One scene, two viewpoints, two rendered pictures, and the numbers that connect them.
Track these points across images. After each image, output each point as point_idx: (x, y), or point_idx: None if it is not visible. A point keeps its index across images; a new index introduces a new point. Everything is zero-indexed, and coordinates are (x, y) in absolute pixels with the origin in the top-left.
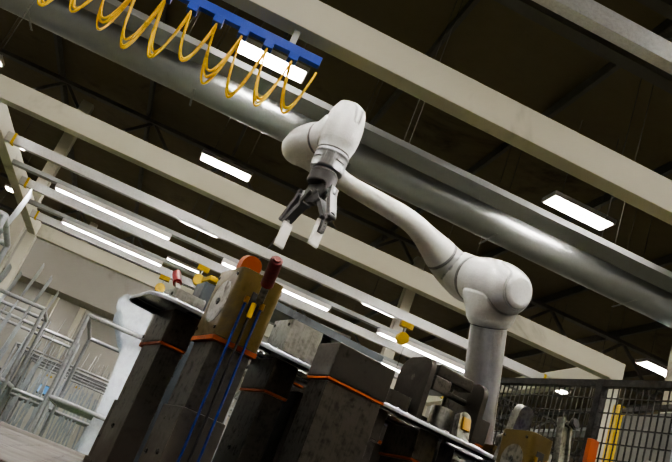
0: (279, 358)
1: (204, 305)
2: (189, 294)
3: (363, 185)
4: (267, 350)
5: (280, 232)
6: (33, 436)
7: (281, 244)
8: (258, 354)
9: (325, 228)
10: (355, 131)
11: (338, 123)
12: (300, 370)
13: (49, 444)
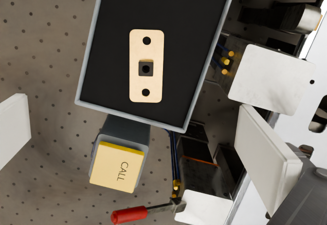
0: (315, 135)
1: (231, 198)
2: (226, 217)
3: None
4: (315, 154)
5: (4, 164)
6: (1, 99)
7: (22, 116)
8: (281, 136)
9: (306, 159)
10: None
11: None
12: (319, 103)
13: (60, 110)
